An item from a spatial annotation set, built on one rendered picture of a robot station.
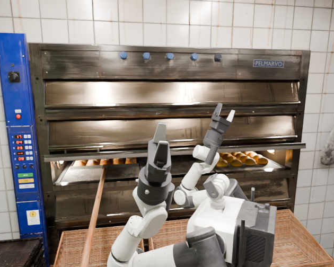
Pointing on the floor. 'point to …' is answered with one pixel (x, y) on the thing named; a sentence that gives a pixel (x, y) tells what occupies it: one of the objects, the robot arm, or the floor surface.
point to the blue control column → (6, 41)
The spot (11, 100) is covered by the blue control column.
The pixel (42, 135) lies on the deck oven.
